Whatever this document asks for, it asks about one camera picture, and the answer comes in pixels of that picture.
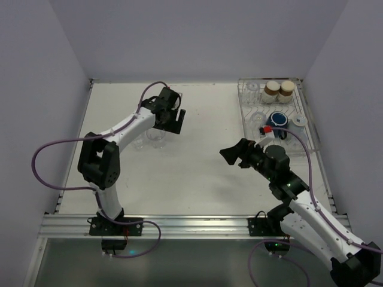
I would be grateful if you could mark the clear glass rack back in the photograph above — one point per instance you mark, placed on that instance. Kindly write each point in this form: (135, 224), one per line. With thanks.
(250, 93)

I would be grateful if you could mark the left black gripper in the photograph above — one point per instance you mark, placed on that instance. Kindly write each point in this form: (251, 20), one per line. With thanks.
(174, 124)

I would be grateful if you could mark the clear faceted glass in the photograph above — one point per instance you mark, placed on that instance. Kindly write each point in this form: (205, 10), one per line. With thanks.
(157, 138)

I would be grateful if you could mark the aluminium mounting rail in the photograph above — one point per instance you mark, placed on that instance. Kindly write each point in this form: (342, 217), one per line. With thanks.
(77, 226)

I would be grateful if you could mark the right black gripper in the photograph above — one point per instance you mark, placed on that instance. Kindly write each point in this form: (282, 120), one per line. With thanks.
(245, 152)

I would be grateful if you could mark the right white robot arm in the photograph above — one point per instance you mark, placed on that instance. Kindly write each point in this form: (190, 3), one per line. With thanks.
(351, 261)

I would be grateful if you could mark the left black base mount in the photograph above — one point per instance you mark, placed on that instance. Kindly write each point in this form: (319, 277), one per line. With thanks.
(116, 230)

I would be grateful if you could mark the brown banded cup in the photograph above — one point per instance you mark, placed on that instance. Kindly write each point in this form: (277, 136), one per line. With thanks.
(270, 92)
(286, 90)

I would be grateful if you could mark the clear glass with sticker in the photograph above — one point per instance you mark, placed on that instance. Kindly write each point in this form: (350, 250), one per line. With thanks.
(297, 125)

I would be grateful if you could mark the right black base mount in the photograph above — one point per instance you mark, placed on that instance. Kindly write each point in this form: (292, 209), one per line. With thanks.
(261, 226)

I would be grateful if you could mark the brown banded cup left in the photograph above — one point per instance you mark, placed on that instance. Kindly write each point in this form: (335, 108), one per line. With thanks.
(270, 92)

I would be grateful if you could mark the wire dish rack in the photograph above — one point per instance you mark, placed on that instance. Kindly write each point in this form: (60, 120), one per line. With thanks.
(276, 102)

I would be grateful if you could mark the brown banded cup right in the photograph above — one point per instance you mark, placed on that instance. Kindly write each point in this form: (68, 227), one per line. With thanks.
(286, 90)

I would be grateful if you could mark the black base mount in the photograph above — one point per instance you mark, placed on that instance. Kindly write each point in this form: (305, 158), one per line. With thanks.
(261, 226)
(116, 230)

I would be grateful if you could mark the clear glass beside mug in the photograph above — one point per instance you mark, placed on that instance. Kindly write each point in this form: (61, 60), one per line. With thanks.
(257, 120)

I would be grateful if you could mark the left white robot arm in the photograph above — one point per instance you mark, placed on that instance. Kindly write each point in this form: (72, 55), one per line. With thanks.
(99, 161)

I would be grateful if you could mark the dark blue mug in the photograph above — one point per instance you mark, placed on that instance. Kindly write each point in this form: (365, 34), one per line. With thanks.
(279, 122)

